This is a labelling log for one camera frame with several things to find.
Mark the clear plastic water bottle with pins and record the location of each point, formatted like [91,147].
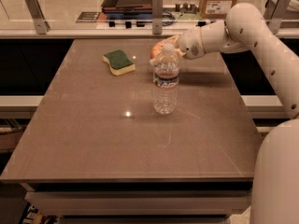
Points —
[165,80]

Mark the metal glass bracket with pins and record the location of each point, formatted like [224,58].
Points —
[157,17]
[40,23]
[274,14]

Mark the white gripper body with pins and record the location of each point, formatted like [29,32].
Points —
[190,44]

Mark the middle metal glass bracket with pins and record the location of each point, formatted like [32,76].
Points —
[157,17]

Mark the orange red apple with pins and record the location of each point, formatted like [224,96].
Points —
[157,49]

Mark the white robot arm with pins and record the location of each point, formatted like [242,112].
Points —
[275,195]

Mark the left metal glass bracket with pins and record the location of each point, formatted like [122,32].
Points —
[40,23]

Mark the green yellow sponge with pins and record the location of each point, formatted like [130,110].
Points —
[118,62]

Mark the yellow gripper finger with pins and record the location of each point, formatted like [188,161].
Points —
[171,40]
[177,51]

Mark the grey table drawer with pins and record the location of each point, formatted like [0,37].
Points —
[139,203]

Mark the right metal glass bracket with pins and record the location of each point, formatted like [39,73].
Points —
[274,14]

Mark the glass barrier panel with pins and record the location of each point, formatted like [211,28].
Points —
[72,16]

